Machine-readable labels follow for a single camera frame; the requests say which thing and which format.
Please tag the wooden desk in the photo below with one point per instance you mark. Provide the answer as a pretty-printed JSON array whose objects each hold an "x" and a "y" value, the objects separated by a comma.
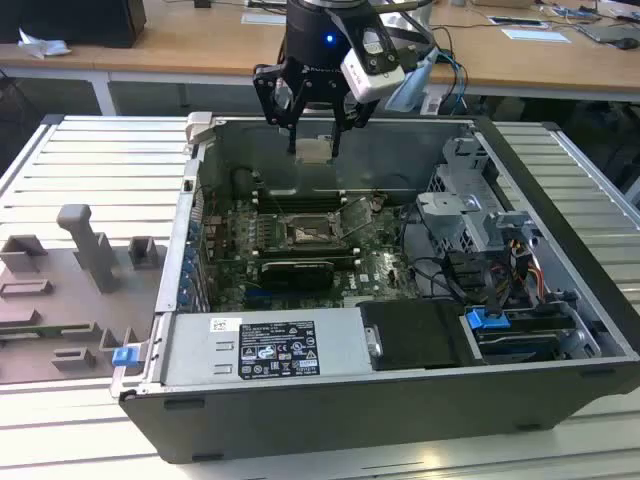
[{"x": 175, "y": 45}]

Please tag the blue plastic clip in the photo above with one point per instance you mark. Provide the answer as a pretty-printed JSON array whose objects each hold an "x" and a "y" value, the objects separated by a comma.
[{"x": 124, "y": 357}]

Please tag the silver disk bay cage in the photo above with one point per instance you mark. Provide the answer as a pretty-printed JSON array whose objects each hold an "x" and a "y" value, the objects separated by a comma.
[{"x": 450, "y": 220}]

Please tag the black open PC case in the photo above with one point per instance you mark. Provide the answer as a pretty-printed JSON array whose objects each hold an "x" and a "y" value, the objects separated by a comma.
[{"x": 300, "y": 425}]

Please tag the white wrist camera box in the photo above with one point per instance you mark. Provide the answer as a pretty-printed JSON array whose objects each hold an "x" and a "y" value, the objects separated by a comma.
[{"x": 372, "y": 75}]

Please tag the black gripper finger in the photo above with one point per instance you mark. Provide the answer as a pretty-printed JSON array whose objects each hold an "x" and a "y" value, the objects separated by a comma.
[
  {"x": 272, "y": 95},
  {"x": 352, "y": 115}
]

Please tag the hard disk in blue carrier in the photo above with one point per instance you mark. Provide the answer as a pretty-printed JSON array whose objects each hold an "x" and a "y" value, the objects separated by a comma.
[{"x": 485, "y": 318}]

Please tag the black RAM slot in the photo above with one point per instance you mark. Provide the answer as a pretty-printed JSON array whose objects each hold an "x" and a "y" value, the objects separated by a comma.
[
  {"x": 305, "y": 253},
  {"x": 305, "y": 256},
  {"x": 300, "y": 203},
  {"x": 300, "y": 196},
  {"x": 300, "y": 199},
  {"x": 300, "y": 206},
  {"x": 305, "y": 249}
]

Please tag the black plastic shroud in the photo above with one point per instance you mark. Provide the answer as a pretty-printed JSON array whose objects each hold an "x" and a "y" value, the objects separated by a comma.
[{"x": 420, "y": 335}]

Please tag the silver square CPU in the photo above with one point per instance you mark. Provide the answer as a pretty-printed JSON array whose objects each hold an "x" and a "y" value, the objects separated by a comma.
[{"x": 314, "y": 150}]

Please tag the black graphics card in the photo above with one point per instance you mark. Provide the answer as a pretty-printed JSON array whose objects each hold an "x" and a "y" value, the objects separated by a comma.
[{"x": 297, "y": 275}]

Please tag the green motherboard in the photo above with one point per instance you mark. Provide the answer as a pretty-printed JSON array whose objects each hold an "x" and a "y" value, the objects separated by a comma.
[{"x": 380, "y": 270}]

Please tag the black computer box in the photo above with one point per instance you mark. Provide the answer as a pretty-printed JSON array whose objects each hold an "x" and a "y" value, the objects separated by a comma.
[{"x": 75, "y": 20}]

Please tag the silver power supply box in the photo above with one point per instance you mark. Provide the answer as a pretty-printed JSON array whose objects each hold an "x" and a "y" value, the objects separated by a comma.
[{"x": 200, "y": 350}]

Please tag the blue printed sheet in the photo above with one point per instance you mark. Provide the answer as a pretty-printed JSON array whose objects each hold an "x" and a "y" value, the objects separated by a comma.
[{"x": 517, "y": 21}]

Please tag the black computer mouse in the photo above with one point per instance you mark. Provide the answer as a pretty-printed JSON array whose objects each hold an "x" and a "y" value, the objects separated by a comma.
[{"x": 625, "y": 44}]

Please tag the grey laptop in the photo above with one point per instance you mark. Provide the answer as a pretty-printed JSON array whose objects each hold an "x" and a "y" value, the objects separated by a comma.
[{"x": 607, "y": 30}]

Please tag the CPU socket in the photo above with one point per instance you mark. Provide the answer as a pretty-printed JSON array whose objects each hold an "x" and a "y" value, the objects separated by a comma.
[{"x": 305, "y": 235}]

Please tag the round silver coin battery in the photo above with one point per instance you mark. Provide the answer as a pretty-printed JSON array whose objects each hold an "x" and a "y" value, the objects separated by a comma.
[{"x": 378, "y": 202}]

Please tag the white paper sheet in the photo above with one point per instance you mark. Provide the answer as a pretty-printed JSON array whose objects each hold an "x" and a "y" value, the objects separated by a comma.
[
  {"x": 262, "y": 18},
  {"x": 535, "y": 35}
]

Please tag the crumpled white paper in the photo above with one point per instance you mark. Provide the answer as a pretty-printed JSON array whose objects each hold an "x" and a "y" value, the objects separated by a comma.
[{"x": 42, "y": 45}]

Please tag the grey parts rack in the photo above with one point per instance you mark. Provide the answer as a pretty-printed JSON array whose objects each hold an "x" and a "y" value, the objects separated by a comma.
[{"x": 50, "y": 280}]

